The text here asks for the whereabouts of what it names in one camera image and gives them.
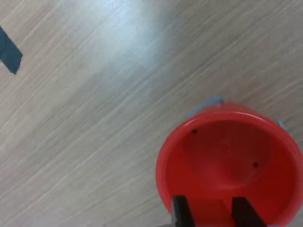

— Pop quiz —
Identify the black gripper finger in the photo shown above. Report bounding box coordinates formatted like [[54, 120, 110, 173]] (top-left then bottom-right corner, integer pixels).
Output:
[[231, 196, 268, 227], [171, 194, 196, 227]]

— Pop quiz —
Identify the red plastic cup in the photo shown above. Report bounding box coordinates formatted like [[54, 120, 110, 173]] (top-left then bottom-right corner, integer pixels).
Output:
[[155, 102, 303, 227]]

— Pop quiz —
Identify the blue-grey tape patch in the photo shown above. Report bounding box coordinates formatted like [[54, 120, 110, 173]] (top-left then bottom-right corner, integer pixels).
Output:
[[186, 95, 223, 118], [276, 120, 289, 131]]

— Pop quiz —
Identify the dark tape strip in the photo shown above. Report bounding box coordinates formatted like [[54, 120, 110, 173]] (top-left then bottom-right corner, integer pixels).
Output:
[[0, 25, 24, 75]]

